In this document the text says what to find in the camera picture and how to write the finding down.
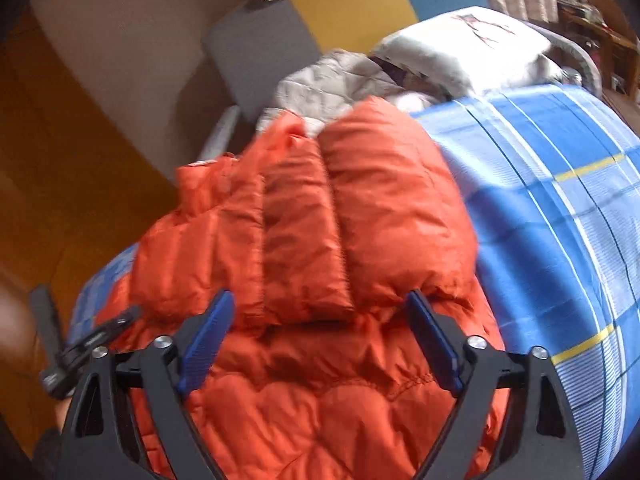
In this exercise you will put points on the blue plaid bed sheet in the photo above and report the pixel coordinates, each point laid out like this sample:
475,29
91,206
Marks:
549,177

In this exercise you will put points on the orange puffer down jacket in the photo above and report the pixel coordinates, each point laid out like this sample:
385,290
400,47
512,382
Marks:
319,240

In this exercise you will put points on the grey round fan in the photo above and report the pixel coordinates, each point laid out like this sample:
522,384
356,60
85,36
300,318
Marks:
591,78

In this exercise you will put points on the grey yellow blue headboard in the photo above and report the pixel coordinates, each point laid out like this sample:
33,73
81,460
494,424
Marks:
259,43

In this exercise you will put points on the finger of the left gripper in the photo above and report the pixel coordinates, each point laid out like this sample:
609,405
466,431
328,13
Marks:
46,320
61,375

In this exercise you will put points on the white embroidered pillow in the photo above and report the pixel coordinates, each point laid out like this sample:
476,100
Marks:
471,51

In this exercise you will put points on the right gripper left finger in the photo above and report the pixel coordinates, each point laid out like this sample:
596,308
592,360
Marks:
101,438

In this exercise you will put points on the wooden cluttered side table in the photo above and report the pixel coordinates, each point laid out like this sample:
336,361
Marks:
608,36

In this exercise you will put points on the white bedside stool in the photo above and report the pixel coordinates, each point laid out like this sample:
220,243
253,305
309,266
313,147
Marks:
219,138

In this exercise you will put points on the beige quilted jacket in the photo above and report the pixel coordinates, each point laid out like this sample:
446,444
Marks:
326,90

